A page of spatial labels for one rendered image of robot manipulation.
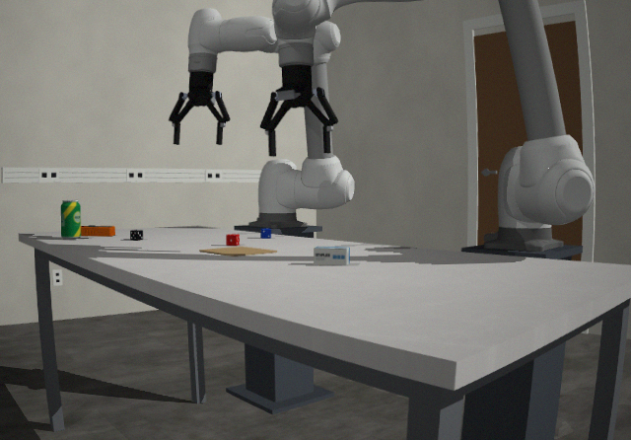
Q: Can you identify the green soda can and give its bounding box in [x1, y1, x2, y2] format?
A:
[61, 200, 81, 240]

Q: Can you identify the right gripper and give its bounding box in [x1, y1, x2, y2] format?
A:
[169, 71, 230, 145]

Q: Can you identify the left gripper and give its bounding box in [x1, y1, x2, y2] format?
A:
[260, 64, 338, 157]

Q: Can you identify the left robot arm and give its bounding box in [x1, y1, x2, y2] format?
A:
[272, 0, 595, 252]

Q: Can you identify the tan flat mat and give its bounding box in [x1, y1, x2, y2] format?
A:
[199, 247, 277, 257]

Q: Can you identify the orange multimeter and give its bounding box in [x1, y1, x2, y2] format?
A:
[81, 226, 115, 237]

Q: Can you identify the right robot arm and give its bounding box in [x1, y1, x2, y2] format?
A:
[188, 8, 354, 228]

